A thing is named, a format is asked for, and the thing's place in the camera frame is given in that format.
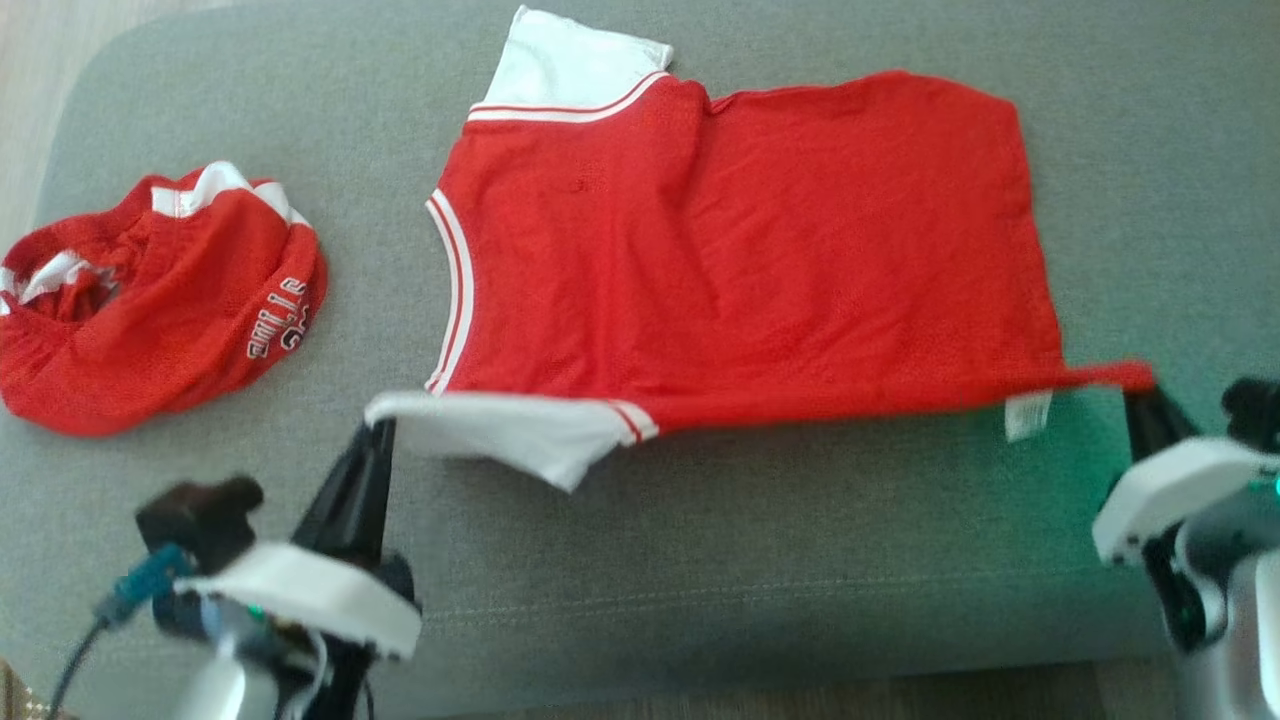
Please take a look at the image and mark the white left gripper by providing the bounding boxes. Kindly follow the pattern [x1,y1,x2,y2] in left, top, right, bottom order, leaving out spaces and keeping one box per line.
[178,419,424,662]

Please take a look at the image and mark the red white basketball jersey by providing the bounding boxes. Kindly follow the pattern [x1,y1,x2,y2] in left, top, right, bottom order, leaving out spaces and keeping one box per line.
[364,5,1158,496]

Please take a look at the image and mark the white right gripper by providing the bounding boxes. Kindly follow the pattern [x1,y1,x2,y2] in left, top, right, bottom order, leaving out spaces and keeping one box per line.
[1091,386,1280,567]

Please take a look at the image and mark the left blue plug black cable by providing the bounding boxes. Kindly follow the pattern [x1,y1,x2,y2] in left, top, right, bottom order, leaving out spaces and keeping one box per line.
[44,545,199,719]

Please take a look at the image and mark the grey fabric sofa seat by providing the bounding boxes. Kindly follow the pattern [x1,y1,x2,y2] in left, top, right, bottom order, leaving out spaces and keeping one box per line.
[0,0,1280,720]

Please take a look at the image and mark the red white basketball shorts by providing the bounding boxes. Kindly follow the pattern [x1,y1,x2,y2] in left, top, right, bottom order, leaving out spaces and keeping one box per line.
[0,161,330,439]

